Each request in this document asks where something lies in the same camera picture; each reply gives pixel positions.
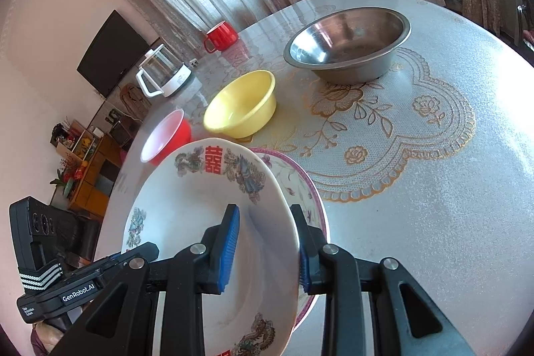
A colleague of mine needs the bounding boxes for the wooden cabinet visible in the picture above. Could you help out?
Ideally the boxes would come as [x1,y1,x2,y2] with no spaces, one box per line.
[67,135,126,219]

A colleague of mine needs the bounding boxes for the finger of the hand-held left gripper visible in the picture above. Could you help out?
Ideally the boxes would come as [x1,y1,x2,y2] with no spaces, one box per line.
[109,241,160,262]

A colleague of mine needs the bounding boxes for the stainless steel bowl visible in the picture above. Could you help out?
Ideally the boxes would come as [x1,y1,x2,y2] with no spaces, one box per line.
[284,8,412,85]

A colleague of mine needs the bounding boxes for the cardboard box of clutter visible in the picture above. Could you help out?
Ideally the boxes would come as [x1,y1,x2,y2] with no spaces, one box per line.
[52,120,103,160]

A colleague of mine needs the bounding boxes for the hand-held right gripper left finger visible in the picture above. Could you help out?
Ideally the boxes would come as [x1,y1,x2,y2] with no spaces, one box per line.
[50,204,241,356]

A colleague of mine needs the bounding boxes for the gold floral table cover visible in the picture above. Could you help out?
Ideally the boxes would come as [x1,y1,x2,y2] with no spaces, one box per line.
[94,0,534,356]

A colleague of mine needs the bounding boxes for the white glass electric kettle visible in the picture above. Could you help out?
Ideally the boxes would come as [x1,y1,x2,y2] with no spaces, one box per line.
[136,43,197,98]

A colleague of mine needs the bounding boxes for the pink rimmed floral plate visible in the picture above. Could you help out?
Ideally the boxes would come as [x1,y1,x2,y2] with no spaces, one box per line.
[250,147,328,334]

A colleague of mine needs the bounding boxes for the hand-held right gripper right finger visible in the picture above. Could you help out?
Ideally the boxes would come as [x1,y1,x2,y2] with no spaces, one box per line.
[290,204,476,356]

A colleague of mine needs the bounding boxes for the red plastic bowl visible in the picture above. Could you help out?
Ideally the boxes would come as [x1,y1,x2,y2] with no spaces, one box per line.
[141,109,193,167]

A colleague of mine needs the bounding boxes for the black wall television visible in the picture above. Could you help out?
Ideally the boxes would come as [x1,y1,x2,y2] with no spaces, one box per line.
[77,10,161,97]

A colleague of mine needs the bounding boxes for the carved wooden chair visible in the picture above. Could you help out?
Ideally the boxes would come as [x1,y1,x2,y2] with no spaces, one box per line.
[117,83,147,119]

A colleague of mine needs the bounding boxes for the red enamel mug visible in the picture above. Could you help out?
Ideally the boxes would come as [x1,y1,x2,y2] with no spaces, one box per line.
[203,21,239,53]

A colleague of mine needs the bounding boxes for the yellow plastic bowl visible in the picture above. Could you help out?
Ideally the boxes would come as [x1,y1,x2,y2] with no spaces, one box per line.
[203,70,277,139]

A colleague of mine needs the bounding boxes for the potted flowers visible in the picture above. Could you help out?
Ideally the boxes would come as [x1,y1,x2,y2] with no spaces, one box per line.
[50,156,88,196]

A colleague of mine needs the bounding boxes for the white dragon print plate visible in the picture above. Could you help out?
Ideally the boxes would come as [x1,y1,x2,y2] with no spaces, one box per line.
[121,137,301,356]

